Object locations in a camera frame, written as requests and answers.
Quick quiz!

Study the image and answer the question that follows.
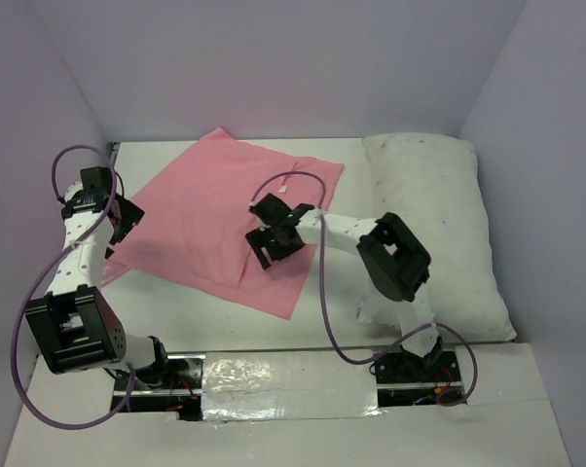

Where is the pink pillowcase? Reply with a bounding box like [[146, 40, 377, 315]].
[[103, 128, 344, 319]]

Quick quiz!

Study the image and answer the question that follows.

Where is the white pillow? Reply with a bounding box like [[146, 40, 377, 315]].
[[362, 132, 516, 342]]

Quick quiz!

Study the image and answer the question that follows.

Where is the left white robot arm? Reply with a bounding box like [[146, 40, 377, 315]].
[[24, 166, 172, 389]]

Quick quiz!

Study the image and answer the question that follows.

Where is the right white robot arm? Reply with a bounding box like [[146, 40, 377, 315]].
[[245, 194, 442, 380]]

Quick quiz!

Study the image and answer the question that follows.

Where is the silver tape patch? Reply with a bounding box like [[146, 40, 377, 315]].
[[201, 350, 381, 422]]

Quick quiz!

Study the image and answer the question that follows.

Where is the white foam board front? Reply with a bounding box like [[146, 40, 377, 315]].
[[0, 340, 579, 467]]

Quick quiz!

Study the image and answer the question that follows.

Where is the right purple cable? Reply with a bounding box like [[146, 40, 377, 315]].
[[248, 170, 479, 406]]

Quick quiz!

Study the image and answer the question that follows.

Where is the purple cable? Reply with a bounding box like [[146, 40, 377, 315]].
[[248, 170, 479, 406], [11, 143, 138, 430]]

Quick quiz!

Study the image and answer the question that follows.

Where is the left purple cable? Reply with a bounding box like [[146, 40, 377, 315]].
[[11, 143, 138, 430]]

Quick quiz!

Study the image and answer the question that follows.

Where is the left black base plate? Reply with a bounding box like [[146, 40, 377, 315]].
[[121, 353, 205, 421]]

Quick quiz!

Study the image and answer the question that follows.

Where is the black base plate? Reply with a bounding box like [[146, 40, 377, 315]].
[[369, 350, 465, 408], [121, 353, 205, 421]]

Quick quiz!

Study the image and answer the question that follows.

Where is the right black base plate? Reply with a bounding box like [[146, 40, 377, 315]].
[[369, 350, 465, 408]]

